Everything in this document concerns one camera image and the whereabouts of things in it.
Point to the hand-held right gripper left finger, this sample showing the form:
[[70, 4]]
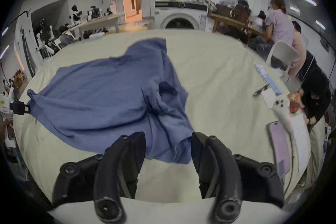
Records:
[[107, 178]]

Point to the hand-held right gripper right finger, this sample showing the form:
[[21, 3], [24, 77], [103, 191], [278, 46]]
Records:
[[223, 178]]

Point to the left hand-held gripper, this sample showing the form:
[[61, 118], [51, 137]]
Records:
[[4, 103]]

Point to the blue shirt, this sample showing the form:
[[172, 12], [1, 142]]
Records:
[[105, 102]]

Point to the pink phone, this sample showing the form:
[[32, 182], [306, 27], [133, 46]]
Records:
[[278, 146]]

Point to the group of robots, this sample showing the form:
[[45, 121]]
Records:
[[49, 39]]

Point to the white paper sheet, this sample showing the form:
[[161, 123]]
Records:
[[301, 139]]

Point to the white seal plush toy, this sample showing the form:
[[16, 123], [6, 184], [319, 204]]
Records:
[[284, 112]]

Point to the small white paper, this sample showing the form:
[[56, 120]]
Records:
[[268, 99]]

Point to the black pen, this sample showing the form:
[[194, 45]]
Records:
[[260, 90]]

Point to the orange patterned pouch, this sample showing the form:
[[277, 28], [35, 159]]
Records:
[[296, 102]]

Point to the bed with beige sheet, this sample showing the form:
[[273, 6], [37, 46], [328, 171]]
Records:
[[217, 73]]

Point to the blue striped notebook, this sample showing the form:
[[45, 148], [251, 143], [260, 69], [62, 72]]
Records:
[[267, 77]]

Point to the long wooden table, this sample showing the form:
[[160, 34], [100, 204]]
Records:
[[97, 22]]

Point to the white chair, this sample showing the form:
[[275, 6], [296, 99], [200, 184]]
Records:
[[282, 56]]

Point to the wooden table with bags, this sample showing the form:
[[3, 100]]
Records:
[[231, 23]]

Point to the white washing machine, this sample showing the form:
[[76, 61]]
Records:
[[181, 17]]

